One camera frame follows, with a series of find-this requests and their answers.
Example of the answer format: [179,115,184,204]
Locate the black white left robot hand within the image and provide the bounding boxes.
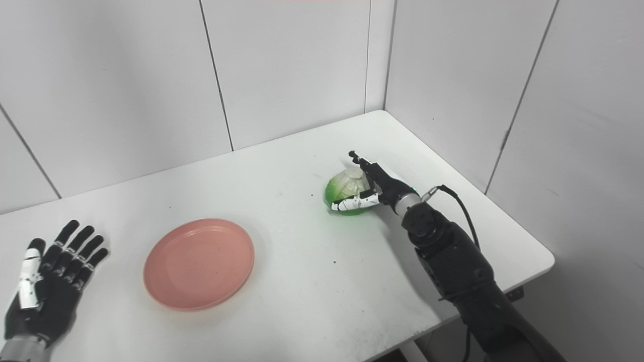
[4,219,110,348]

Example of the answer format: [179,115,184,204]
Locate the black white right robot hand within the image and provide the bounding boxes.
[331,150,422,213]

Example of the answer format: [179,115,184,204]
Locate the green white cabbage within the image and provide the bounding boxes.
[324,168,378,216]

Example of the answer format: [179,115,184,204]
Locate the pink round plate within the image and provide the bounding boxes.
[143,218,255,311]

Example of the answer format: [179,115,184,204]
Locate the white table leg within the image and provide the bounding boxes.
[397,339,431,362]

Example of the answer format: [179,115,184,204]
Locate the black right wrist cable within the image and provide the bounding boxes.
[421,184,481,251]

